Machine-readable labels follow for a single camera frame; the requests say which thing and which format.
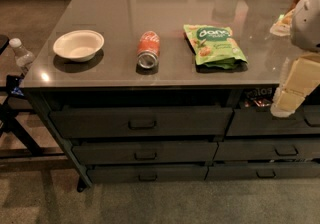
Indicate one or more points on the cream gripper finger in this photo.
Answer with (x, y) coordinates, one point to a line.
(298, 78)

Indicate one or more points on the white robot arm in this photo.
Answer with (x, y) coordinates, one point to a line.
(302, 25)

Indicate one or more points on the snack packets in drawer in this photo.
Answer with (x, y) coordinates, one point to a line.
(258, 97)

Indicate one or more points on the green snack bag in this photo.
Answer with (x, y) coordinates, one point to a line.
(214, 47)

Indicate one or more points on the red soda can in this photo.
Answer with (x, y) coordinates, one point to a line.
(148, 50)

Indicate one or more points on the white paper bowl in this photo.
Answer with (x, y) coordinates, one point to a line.
(79, 45)

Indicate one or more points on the clear plastic water bottle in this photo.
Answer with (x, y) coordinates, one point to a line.
(23, 57)

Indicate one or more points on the black stand with phone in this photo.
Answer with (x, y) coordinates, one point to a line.
(14, 103)

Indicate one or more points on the dark cabinet frame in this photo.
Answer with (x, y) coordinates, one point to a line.
(113, 78)

